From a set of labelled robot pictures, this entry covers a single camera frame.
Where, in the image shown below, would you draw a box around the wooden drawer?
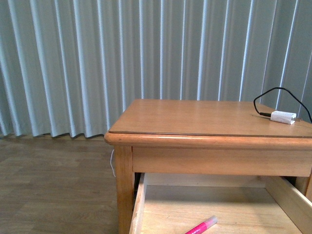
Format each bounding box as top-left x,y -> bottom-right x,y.
130,173 -> 312,234

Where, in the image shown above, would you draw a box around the pink marker white caps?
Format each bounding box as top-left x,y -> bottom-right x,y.
185,215 -> 218,234

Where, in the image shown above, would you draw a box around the wooden nightstand cabinet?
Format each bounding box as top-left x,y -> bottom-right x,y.
104,99 -> 312,234

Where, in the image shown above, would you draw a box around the pale green pleated curtain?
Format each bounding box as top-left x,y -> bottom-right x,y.
0,0 -> 312,137

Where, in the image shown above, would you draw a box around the white power adapter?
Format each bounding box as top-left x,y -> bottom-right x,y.
270,111 -> 297,125

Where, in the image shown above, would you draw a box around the white charging cable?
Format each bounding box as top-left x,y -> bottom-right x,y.
110,149 -> 117,177

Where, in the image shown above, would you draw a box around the black cable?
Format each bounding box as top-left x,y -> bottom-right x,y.
253,87 -> 312,124

